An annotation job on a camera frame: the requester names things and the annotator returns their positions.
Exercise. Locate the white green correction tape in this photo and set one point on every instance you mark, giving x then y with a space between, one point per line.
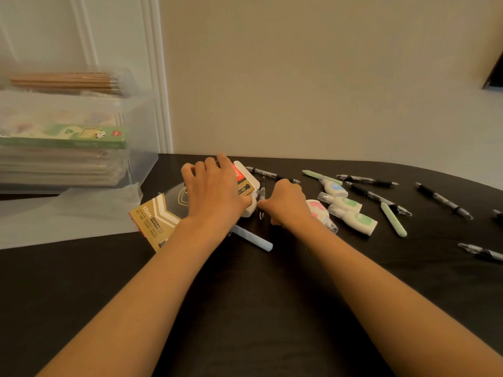
346 204
359 221

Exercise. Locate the person's left hand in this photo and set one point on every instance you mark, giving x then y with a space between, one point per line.
212 196

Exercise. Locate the white blue correction tape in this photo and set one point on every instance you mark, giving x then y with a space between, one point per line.
336 189

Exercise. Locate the person's right hand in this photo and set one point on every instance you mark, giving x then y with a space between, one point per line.
287 204

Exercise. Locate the clear plastic storage bin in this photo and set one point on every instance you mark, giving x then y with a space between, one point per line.
145 160

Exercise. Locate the green pencil box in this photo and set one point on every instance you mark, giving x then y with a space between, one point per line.
63 138

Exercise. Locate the white printed correction tape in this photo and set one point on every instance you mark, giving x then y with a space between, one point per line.
249 210

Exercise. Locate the person's right forearm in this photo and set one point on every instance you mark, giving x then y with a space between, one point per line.
393 302

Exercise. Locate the green highlighter stick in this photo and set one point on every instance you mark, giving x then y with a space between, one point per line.
320 176
393 219

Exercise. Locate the bundle of wooden pencils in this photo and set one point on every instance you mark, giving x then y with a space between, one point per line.
63 83

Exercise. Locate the translucent plastic sheet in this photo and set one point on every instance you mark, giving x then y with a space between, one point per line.
70 215

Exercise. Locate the black wall television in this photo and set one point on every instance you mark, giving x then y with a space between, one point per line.
495 76

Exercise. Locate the black gold pen box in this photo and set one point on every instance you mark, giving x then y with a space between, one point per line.
157 219

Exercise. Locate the white pink correction tape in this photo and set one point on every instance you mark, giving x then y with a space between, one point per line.
320 210

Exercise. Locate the person's left forearm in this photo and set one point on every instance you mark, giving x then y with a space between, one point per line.
137 302

